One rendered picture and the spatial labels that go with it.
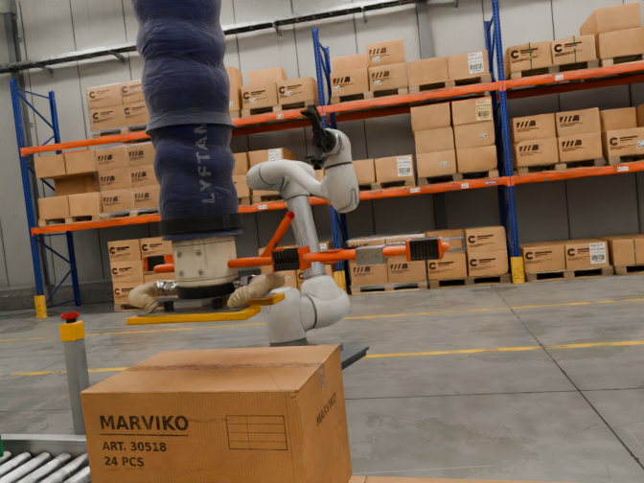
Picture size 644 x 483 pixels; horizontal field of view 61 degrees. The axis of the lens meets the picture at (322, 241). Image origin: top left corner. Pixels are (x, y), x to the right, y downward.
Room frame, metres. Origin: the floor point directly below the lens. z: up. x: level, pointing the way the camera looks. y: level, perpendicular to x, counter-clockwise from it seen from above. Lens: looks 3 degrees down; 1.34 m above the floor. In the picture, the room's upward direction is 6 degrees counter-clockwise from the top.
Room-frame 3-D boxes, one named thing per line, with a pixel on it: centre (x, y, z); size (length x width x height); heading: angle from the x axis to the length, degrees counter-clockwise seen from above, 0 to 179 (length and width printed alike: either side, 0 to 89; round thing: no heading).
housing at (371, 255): (1.38, -0.12, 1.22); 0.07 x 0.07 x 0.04; 74
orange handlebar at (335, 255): (1.57, 0.10, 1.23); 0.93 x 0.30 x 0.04; 74
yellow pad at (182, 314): (1.41, 0.35, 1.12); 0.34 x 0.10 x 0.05; 74
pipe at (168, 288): (1.50, 0.33, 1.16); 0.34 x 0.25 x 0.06; 74
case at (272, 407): (1.50, 0.32, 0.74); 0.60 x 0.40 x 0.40; 74
